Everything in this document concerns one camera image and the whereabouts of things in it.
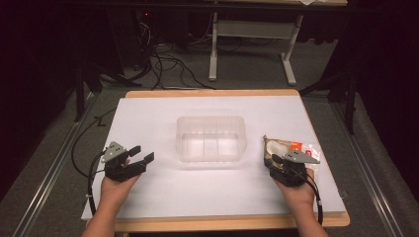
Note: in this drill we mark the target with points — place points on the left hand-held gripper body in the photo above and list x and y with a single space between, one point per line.
120 169

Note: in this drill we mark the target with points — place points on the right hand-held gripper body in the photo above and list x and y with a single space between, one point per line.
290 173

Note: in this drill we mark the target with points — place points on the clear plastic container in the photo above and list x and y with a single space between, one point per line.
210 140

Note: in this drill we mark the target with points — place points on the person's left hand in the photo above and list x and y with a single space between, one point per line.
115 191

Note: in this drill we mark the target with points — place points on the person's right hand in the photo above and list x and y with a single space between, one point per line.
298 196

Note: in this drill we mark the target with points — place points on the white paper sheet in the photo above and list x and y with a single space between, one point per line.
204 191

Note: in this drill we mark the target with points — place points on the black metal stand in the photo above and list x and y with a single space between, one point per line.
346 92
82 89

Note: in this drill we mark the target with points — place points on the wooden table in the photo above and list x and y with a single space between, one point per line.
214 93

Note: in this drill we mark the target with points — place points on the metal floor rail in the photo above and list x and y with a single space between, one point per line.
49 171
365 171

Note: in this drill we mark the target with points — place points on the white desk frame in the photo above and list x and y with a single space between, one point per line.
253 29

